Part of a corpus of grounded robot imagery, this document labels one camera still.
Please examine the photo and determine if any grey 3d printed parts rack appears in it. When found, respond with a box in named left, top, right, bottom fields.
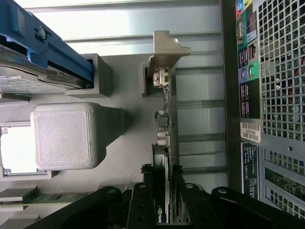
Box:
left=0, top=53, right=178, bottom=229

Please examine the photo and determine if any cpu chip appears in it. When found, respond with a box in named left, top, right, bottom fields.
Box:
left=0, top=126, right=37, bottom=174

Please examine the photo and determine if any black and white label sticker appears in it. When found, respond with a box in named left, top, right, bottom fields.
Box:
left=240, top=142, right=259, bottom=201

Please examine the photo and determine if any grey metal pc case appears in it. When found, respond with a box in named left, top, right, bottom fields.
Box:
left=220, top=0, right=305, bottom=219

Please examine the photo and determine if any hard disk in blue caddy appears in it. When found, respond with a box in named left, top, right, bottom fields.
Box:
left=0, top=0, right=95, bottom=93

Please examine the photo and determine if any barcode sticker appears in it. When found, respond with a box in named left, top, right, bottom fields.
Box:
left=241, top=121, right=263, bottom=144

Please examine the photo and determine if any green ram stick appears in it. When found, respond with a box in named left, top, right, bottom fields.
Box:
left=0, top=187, right=83, bottom=206

